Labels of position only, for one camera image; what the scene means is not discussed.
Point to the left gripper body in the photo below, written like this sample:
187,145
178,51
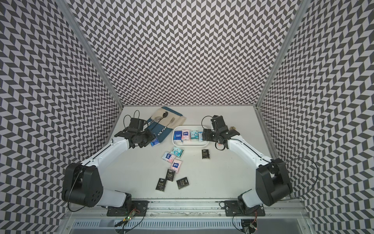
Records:
145,138

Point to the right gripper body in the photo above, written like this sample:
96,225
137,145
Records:
210,135

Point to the light blue tissue pack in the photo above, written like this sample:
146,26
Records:
200,136

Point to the black tissue pack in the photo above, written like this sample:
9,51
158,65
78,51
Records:
161,185
182,183
170,175
205,154

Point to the white storage box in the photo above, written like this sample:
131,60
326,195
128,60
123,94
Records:
189,143

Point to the blue Vinda tissue pack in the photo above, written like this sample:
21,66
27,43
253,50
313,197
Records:
177,137

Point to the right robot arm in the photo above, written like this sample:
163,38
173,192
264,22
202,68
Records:
272,181

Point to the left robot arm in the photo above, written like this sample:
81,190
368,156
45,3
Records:
82,184

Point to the teal serving tray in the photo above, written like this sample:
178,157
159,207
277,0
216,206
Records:
157,129

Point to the pink blue tissue pack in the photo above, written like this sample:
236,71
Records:
169,157

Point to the black metal spoon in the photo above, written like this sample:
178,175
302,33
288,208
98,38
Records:
165,114

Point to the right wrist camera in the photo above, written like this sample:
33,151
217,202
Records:
221,129

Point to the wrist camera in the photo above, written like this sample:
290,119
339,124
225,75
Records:
135,128
221,129

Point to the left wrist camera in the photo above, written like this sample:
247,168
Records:
135,128

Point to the white handled spoon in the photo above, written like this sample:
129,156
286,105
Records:
153,120

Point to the patterned handle fork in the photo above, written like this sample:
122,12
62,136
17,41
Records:
171,121

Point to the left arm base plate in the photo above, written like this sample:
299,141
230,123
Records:
125,210

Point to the aluminium front rail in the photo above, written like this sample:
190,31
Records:
215,208

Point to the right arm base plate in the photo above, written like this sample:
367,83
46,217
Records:
237,208

